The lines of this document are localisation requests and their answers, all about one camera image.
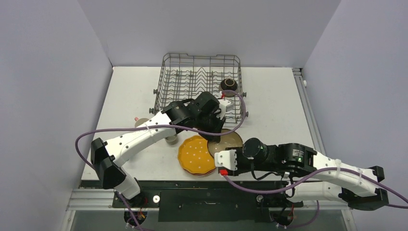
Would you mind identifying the pink cup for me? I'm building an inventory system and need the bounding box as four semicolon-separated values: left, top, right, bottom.
134;117;150;128

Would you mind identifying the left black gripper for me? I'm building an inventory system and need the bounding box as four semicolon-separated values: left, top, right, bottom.
195;112;225;143

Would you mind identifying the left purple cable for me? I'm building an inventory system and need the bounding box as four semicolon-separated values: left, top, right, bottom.
74;90;247;231

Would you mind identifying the brown speckled cream bowl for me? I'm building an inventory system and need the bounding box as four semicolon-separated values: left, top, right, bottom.
207;132;243;157

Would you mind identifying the aluminium rail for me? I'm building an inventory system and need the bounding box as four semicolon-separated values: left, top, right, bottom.
292;68;320;148

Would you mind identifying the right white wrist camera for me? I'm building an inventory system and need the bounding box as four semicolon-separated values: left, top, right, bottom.
214;149;239;176

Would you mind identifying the yellow polka dot plate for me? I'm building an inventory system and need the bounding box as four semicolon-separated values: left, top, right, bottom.
178;135;216;173

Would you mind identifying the grey ceramic mug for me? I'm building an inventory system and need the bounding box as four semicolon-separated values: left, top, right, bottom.
165;135;178;145

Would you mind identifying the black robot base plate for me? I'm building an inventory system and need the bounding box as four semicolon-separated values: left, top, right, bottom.
79;180;335;224

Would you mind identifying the grey wire dish rack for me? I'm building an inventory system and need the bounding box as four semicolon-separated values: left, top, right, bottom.
149;52;246;114

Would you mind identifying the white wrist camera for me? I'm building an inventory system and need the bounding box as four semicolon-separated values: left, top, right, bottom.
214;149;239;176
217;98;235;118

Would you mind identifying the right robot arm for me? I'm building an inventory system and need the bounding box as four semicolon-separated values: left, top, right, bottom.
234;138;389;211

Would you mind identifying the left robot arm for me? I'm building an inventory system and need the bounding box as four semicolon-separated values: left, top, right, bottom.
90;91;233;207

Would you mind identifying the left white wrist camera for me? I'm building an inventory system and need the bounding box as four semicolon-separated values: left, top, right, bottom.
217;98;235;118

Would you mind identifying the pink plate under stack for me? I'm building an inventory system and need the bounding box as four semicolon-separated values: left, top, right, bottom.
183;168;216;177

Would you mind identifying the dark patterned cream bowl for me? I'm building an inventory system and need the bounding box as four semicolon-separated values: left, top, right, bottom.
219;78;238;91

